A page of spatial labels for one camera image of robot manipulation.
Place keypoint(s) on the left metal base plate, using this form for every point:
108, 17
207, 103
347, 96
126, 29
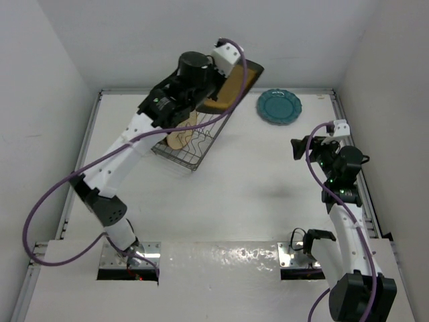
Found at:
148, 256

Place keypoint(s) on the metal base plate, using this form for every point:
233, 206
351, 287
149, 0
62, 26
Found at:
291, 257
148, 256

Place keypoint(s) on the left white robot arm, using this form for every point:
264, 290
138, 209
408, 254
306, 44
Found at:
197, 78

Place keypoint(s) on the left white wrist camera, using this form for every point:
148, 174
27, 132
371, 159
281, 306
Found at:
228, 55

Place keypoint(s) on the black wire dish rack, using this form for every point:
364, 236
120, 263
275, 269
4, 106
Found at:
194, 152

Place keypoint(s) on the teal scalloped plate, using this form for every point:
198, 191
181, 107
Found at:
278, 107

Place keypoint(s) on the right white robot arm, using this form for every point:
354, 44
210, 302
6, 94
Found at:
358, 289

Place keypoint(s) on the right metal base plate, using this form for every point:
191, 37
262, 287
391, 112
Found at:
291, 257

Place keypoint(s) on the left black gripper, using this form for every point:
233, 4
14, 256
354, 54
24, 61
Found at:
218, 77

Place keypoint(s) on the tan bird plate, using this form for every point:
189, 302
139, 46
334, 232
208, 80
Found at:
179, 139

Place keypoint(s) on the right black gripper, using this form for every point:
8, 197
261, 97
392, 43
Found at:
316, 145

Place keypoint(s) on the black square amber plate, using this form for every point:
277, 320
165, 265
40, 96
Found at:
232, 87

